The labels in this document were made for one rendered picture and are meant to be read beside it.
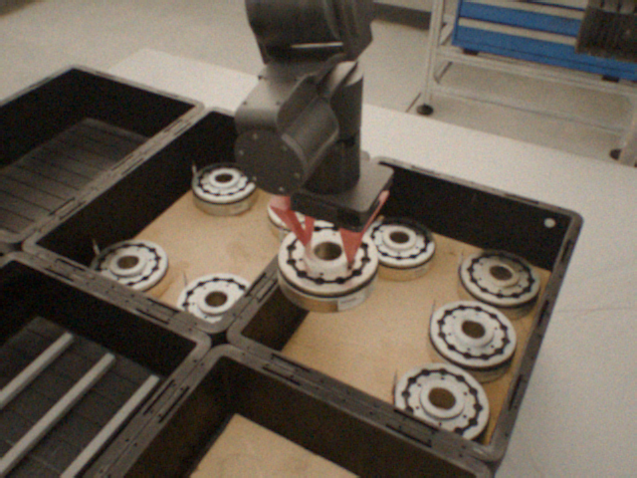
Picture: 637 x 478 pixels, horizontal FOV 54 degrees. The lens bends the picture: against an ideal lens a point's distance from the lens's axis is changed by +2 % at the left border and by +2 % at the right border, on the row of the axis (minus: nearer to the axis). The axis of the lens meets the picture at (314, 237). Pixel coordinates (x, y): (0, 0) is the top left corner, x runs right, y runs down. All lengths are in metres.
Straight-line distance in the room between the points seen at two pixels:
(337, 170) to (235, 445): 0.34
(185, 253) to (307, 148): 0.51
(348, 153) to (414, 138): 0.89
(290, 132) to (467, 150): 0.98
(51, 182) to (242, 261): 0.38
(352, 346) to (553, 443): 0.30
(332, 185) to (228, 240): 0.42
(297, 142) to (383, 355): 0.41
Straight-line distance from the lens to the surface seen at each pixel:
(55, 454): 0.76
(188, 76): 1.67
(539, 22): 2.66
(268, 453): 0.70
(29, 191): 1.11
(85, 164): 1.14
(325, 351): 0.78
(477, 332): 0.80
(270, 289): 0.72
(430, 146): 1.38
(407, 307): 0.83
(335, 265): 0.60
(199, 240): 0.93
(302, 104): 0.44
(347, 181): 0.53
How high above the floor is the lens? 1.44
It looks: 42 degrees down
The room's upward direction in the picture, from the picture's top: straight up
